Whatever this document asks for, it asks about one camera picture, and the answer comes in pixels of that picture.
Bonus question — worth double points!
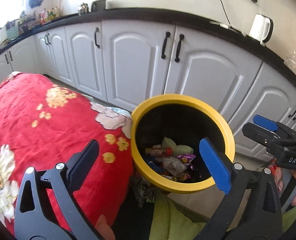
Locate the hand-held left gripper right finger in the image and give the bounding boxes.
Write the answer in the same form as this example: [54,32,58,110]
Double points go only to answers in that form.
[195,137,284,240]

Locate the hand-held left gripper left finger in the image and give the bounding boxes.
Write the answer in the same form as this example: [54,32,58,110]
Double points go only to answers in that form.
[14,139,99,240]

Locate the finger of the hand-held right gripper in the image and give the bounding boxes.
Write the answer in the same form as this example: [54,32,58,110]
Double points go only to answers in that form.
[242,122,296,155]
[253,114,296,140]

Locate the green foam net sleeve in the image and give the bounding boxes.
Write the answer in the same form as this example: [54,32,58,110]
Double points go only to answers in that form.
[162,137,194,155]

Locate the green snack packet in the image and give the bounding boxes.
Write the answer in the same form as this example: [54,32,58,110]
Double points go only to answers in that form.
[131,177,156,207]

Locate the yellow rimmed black trash bin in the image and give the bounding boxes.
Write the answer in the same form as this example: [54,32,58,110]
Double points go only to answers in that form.
[130,94,236,194]

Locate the person's left hand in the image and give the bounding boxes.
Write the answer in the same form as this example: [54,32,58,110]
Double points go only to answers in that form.
[96,214,116,240]

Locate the purple snack wrapper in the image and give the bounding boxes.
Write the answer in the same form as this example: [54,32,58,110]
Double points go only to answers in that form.
[177,154,196,172]

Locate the person's green garment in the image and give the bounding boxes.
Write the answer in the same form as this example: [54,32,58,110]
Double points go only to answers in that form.
[148,190,208,240]

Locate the dark cloth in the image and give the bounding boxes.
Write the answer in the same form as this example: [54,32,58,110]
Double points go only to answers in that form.
[111,197,153,240]

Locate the red floral blanket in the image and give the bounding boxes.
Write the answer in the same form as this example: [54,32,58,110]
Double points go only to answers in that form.
[0,71,134,237]

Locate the white electric kettle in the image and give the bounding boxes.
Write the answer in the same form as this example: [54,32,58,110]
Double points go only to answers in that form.
[249,13,274,46]

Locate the white base cabinets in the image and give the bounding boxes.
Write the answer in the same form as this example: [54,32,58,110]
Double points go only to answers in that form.
[0,20,296,163]

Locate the group of condiment bottles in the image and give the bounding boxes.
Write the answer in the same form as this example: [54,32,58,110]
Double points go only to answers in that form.
[39,6,61,23]

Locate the dark metal pot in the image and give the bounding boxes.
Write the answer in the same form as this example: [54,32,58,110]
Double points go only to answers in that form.
[91,0,106,12]

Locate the white charger with cable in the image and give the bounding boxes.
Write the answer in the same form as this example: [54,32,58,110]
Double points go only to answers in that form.
[210,21,246,37]

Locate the black power cable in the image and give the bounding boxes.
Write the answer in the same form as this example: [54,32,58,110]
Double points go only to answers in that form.
[213,0,231,25]

